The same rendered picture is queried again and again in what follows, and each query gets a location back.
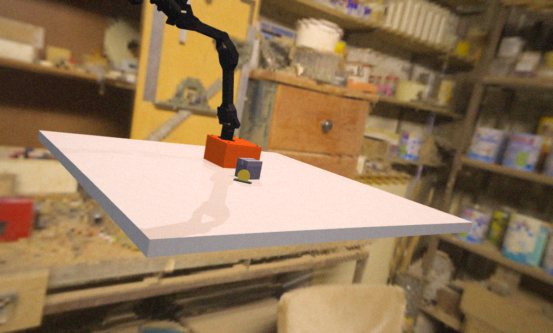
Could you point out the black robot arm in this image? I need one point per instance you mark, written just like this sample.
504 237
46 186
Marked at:
228 59

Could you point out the gold coin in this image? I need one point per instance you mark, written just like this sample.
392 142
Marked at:
243 175

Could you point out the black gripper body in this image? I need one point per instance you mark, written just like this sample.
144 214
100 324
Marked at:
162 5

